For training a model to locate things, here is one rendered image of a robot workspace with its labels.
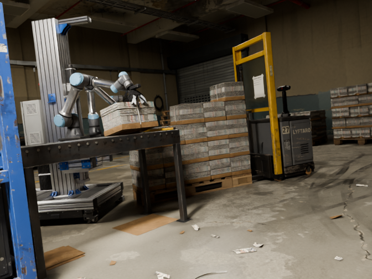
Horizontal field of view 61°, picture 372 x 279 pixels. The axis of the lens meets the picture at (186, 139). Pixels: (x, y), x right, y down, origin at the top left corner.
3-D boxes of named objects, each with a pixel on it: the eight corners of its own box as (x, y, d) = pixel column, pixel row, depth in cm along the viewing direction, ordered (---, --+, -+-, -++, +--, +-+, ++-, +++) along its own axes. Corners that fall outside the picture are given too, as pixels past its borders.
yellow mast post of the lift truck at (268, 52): (272, 174, 405) (260, 34, 395) (278, 172, 408) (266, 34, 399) (277, 174, 396) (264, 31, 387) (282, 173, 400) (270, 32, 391)
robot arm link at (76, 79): (70, 129, 306) (92, 77, 293) (60, 130, 291) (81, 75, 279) (61, 123, 309) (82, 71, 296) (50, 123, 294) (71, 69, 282)
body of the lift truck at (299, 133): (252, 174, 469) (247, 119, 465) (282, 168, 491) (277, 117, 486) (285, 180, 405) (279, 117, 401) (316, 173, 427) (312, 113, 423)
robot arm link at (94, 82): (86, 86, 309) (130, 94, 294) (78, 85, 298) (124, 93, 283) (87, 74, 307) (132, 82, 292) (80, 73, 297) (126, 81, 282)
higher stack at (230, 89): (217, 183, 427) (208, 86, 421) (236, 179, 439) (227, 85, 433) (233, 187, 392) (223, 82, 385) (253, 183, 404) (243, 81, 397)
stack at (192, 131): (133, 199, 381) (125, 130, 377) (217, 182, 428) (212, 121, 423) (141, 206, 345) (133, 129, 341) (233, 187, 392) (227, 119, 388)
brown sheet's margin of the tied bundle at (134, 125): (120, 134, 284) (119, 130, 284) (138, 127, 264) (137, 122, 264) (104, 136, 273) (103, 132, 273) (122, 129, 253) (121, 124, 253)
